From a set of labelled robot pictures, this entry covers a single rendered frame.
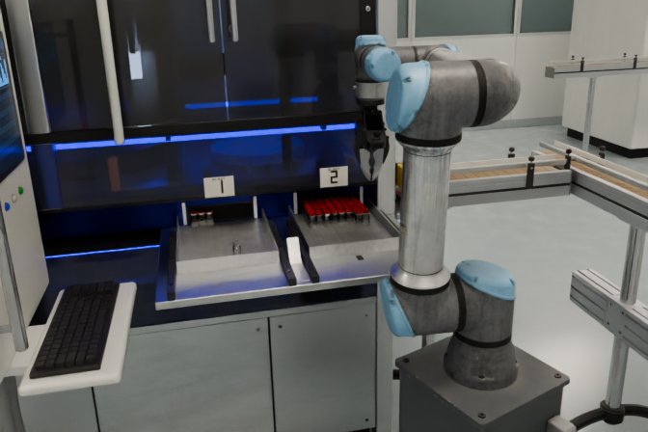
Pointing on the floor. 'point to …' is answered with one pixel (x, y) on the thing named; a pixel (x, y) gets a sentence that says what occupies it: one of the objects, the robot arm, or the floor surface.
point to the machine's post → (388, 23)
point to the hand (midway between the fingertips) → (371, 176)
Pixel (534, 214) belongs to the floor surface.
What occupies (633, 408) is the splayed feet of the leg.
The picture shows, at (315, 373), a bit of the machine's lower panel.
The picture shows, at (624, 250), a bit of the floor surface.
